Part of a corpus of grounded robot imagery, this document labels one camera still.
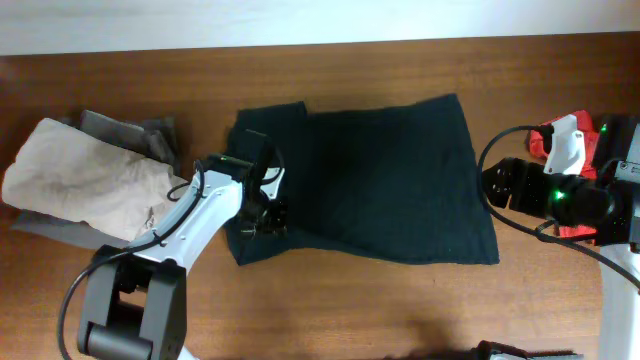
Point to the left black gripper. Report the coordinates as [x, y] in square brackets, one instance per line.
[270, 220]

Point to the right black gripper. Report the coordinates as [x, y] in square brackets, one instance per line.
[507, 181]

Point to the black t-shirt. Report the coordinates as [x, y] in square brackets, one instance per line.
[396, 184]

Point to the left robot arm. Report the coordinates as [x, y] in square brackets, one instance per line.
[135, 306]

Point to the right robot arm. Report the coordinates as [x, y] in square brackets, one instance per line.
[589, 204]

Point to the red crumpled garment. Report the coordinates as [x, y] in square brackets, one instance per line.
[534, 144]

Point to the grey folded garment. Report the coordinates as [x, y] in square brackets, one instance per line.
[154, 139]

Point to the beige folded garment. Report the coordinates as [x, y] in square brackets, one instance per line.
[66, 173]

